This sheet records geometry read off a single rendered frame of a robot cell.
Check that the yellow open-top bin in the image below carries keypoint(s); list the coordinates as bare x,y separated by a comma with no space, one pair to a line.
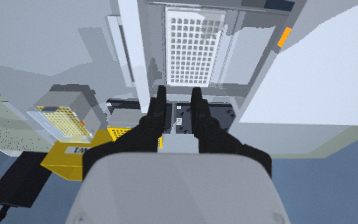
63,155

